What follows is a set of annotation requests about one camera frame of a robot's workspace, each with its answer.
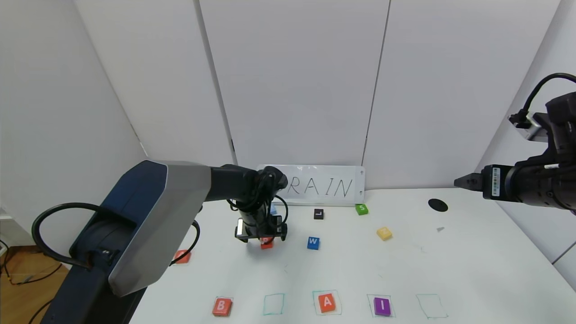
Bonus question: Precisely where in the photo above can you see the black right camera cable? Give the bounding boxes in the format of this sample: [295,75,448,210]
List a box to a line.
[508,72,576,129]

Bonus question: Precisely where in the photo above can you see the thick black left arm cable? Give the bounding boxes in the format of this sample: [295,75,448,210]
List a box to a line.
[31,203,201,270]

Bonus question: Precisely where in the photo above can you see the orange B letter block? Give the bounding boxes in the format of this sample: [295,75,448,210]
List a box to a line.
[212,298,233,317]

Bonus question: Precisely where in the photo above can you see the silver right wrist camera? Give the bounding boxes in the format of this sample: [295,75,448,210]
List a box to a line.
[517,112,550,142]

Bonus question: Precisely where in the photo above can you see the purple I letter block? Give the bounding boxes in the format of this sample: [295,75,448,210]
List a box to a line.
[373,297,392,317]

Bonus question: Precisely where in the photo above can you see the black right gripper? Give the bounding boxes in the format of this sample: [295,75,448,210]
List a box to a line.
[454,161,554,208]

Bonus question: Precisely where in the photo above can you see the thin floor wires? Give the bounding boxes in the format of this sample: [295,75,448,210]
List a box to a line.
[0,239,63,286]

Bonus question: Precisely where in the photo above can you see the white BRAIN sign board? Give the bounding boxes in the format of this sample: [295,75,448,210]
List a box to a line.
[259,165,365,207]

